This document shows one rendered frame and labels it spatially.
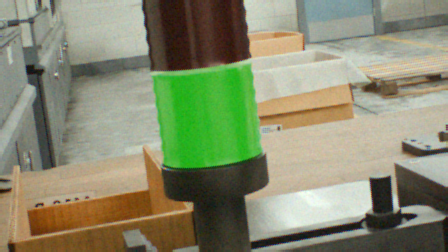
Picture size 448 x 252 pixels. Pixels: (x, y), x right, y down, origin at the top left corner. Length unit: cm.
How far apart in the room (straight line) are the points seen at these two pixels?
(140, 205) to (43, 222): 9
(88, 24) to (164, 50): 1101
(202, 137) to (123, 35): 1102
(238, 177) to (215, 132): 2
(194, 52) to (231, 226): 7
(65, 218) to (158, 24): 52
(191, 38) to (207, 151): 4
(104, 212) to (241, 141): 51
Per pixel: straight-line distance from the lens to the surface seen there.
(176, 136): 32
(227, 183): 32
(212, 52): 31
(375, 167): 93
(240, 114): 32
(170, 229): 58
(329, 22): 1171
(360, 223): 50
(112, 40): 1134
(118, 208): 82
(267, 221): 71
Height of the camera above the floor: 112
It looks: 10 degrees down
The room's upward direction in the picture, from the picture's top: 7 degrees counter-clockwise
